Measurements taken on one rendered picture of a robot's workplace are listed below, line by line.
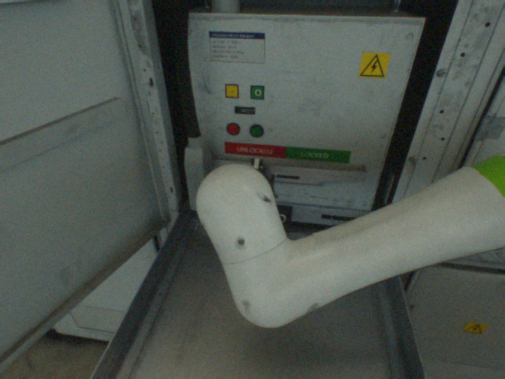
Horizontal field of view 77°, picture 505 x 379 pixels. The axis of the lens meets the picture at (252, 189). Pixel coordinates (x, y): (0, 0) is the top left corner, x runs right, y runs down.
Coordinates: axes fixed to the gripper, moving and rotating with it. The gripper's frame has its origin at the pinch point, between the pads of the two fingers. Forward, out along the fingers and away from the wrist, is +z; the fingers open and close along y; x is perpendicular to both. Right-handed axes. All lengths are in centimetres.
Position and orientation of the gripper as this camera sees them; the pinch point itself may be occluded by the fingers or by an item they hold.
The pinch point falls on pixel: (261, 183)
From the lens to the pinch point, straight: 78.8
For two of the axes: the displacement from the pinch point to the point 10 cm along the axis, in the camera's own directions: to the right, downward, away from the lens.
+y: -0.8, 9.9, 1.1
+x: 9.9, 0.9, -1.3
